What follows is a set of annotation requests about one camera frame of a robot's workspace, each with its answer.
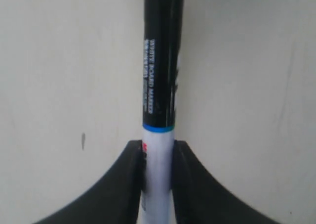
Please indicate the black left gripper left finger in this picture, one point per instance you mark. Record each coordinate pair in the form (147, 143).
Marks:
(113, 199)

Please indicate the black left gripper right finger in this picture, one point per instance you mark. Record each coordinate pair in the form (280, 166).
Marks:
(200, 199)

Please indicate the black and white whiteboard marker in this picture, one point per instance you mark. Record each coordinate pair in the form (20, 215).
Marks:
(161, 48)

